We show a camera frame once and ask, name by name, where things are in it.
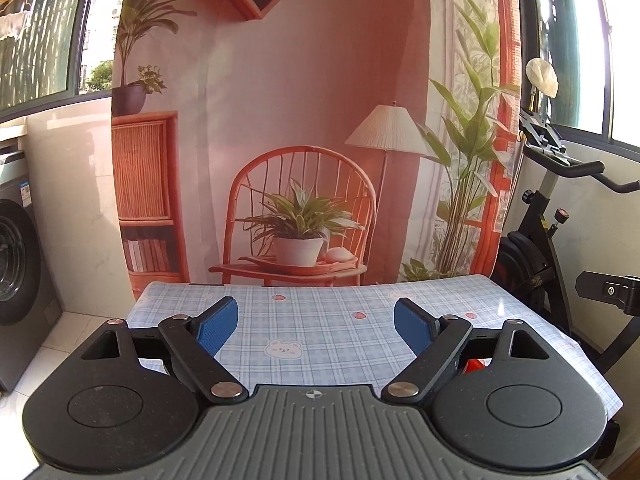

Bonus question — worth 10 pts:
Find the printed room backdrop cloth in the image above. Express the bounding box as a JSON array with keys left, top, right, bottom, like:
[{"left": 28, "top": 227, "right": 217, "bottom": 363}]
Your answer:
[{"left": 112, "top": 0, "right": 521, "bottom": 294}]

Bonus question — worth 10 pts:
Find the blue plaid tablecloth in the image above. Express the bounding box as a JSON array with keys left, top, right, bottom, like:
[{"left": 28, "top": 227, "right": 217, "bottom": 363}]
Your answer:
[{"left": 127, "top": 275, "right": 623, "bottom": 416}]

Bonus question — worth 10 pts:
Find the black exercise bike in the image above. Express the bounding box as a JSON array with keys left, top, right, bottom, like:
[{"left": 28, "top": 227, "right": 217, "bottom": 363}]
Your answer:
[{"left": 491, "top": 58, "right": 639, "bottom": 374}]

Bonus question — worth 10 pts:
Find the dark front-load washing machine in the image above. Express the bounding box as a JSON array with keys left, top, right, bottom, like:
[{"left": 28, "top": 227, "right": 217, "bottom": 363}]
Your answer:
[{"left": 0, "top": 148, "right": 62, "bottom": 393}]

